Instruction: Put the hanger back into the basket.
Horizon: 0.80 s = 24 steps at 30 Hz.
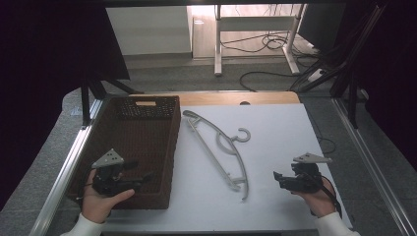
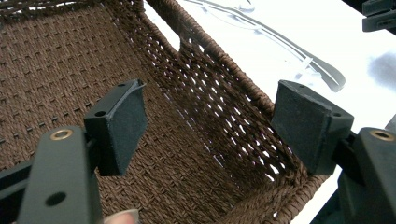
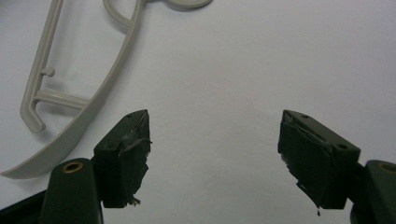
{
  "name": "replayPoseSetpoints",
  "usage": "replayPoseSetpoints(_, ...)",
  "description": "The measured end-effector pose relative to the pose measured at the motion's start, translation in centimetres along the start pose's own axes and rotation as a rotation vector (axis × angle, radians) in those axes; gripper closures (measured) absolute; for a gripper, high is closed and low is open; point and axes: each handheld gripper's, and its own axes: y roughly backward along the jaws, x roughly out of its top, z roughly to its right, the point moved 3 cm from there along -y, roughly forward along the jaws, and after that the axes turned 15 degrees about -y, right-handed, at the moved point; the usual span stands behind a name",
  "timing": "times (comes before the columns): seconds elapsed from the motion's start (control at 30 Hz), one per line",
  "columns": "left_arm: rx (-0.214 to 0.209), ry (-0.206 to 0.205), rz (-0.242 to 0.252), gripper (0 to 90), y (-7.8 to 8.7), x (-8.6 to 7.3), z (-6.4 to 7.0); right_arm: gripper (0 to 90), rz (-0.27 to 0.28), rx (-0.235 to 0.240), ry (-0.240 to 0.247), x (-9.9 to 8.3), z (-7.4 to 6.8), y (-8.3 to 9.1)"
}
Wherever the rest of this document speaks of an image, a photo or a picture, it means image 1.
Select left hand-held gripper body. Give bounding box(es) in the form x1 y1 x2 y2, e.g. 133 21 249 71
90 148 144 198

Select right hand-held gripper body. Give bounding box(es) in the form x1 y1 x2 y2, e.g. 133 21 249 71
280 151 333 194

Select brown woven basket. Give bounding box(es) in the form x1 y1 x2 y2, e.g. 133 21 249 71
67 94 182 210

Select grey plastic clothes hanger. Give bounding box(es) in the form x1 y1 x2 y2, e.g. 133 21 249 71
182 109 252 202

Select person's left hand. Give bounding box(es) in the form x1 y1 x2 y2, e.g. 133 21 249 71
81 168 136 225

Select person's right hand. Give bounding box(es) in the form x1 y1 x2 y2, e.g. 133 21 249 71
290 177 337 219

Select white table mat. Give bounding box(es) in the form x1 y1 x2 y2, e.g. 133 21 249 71
106 102 354 233

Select black metal stand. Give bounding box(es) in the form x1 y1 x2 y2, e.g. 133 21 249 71
288 3 387 130
79 69 146 128

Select white power strip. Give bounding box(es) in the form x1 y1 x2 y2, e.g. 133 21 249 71
307 68 327 84

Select dark curtain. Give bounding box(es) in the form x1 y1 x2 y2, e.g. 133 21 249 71
333 0 417 171
0 0 131 211

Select white cabinet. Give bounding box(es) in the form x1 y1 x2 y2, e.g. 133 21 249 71
104 5 194 57

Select dark panel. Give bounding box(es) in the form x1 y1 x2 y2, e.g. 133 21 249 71
297 3 347 51

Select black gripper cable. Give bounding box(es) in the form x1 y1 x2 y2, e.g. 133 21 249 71
303 170 344 220

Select thin black cable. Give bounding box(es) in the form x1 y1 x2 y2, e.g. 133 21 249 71
305 107 337 155

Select aluminium rail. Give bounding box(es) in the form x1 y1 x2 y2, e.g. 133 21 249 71
331 97 417 236
29 97 112 236

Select long black floor cable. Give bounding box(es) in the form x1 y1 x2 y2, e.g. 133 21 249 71
238 70 298 93

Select tangle of black floor cables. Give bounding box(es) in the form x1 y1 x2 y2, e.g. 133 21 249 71
219 29 318 55

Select white metal desk frame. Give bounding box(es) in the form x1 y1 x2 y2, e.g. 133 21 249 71
213 3 309 78

